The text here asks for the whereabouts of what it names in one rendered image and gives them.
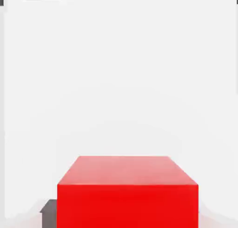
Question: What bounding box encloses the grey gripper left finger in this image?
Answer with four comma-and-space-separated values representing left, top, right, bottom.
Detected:
7, 199, 58, 228

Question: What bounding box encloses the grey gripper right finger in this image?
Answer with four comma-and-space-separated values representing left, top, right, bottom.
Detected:
198, 203, 238, 228

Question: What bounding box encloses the small red cube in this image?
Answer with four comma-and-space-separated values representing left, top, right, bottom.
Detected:
57, 155, 199, 228

